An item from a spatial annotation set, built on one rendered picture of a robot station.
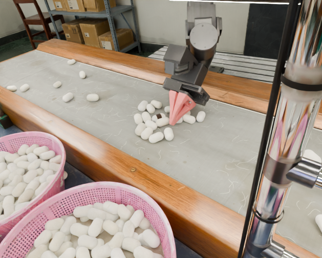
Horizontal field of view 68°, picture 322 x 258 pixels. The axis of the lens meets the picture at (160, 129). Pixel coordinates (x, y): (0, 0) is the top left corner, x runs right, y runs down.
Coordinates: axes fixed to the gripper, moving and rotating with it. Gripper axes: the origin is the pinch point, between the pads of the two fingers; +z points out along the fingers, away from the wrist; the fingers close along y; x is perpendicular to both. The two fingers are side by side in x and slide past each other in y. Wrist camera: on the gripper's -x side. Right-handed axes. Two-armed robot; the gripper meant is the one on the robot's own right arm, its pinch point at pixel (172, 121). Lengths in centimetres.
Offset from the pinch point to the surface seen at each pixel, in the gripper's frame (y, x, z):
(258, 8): -52, 147, -134
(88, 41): -246, 140, -69
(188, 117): 2.1, 2.5, -2.5
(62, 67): -63, 8, -5
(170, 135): 2.5, -2.6, 3.3
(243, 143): 16.3, 3.6, -1.4
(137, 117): -8.6, -1.9, 2.4
